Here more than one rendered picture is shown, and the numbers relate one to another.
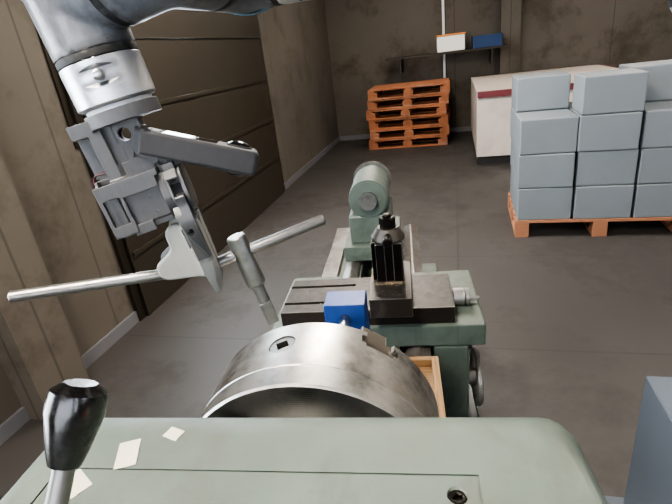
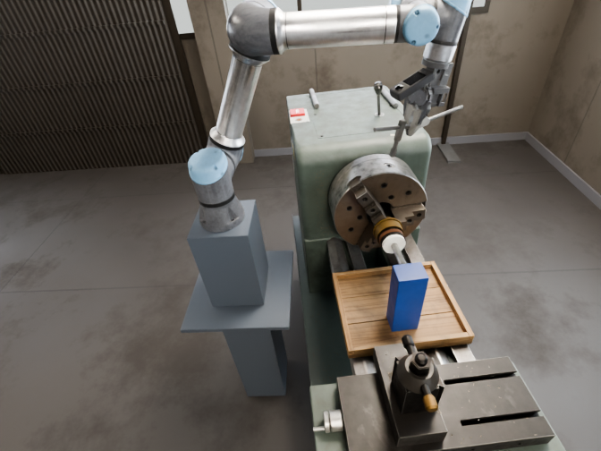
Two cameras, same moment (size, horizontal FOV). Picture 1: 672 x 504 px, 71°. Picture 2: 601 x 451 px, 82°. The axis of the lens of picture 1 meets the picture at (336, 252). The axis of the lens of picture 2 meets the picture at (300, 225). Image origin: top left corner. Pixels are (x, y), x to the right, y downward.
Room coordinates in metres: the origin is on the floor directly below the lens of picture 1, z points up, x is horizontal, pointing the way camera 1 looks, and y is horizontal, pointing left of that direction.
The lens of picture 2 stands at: (1.36, -0.39, 1.80)
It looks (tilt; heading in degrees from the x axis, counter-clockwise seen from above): 39 degrees down; 169
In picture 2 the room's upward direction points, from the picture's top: 6 degrees counter-clockwise
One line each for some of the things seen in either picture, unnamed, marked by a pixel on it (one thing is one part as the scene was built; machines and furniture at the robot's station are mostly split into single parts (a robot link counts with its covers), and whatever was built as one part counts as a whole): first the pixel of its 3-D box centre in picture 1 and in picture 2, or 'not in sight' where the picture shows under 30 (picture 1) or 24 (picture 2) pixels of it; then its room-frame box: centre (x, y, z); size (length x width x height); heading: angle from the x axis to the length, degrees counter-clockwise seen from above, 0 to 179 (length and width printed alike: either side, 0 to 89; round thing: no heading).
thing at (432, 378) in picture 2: (387, 232); (418, 370); (1.07, -0.13, 1.13); 0.08 x 0.08 x 0.03
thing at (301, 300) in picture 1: (368, 299); (435, 408); (1.08, -0.07, 0.95); 0.43 x 0.18 x 0.04; 80
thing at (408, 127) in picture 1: (409, 113); not in sight; (8.12, -1.52, 0.47); 1.34 x 0.95 x 0.95; 74
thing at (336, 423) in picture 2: (465, 296); (327, 421); (1.04, -0.31, 0.95); 0.07 x 0.04 x 0.04; 80
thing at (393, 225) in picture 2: not in sight; (388, 233); (0.62, 0.03, 1.08); 0.09 x 0.09 x 0.09; 80
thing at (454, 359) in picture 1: (454, 356); not in sight; (1.08, -0.29, 0.73); 0.27 x 0.12 x 0.27; 170
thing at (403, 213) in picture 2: not in sight; (410, 213); (0.57, 0.13, 1.09); 0.12 x 0.11 x 0.05; 80
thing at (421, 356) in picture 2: (386, 219); (420, 361); (1.07, -0.13, 1.17); 0.04 x 0.04 x 0.04
